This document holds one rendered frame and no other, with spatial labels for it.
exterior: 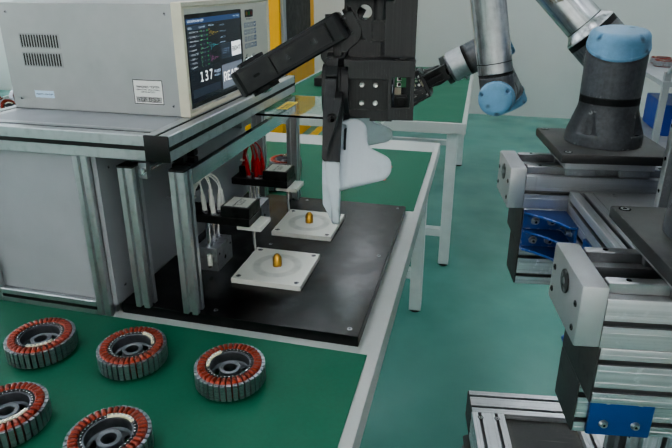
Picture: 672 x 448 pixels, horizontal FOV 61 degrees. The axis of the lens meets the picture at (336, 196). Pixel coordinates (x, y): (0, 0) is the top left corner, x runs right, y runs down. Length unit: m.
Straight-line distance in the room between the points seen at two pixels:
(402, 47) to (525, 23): 5.87
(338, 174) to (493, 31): 0.84
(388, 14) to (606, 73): 0.80
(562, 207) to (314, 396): 0.67
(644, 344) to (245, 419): 0.56
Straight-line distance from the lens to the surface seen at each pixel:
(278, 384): 0.96
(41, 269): 1.26
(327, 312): 1.09
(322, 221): 1.45
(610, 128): 1.26
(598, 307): 0.81
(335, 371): 0.98
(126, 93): 1.16
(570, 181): 1.27
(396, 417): 2.03
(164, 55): 1.11
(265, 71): 0.52
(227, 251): 1.28
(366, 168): 0.49
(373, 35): 0.52
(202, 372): 0.94
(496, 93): 1.27
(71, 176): 1.12
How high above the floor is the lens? 1.35
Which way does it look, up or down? 21 degrees down
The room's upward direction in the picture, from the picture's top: straight up
